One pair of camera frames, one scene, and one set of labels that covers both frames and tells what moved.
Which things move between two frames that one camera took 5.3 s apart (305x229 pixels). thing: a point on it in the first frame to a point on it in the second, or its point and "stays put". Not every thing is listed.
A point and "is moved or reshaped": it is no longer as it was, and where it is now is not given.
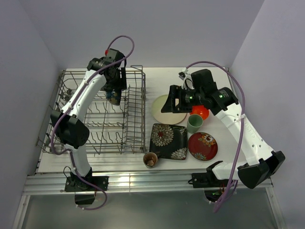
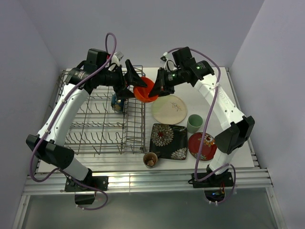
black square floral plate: [168, 141] stays put
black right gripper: [176, 91] to [160, 86]
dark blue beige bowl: [114, 96] is moved or reshaped
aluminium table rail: [128, 181] stays put
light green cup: [195, 122] stays put
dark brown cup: [150, 159] stays put
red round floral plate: [202, 146] stays put
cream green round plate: [167, 118] stays put
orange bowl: [200, 110] to [142, 93]
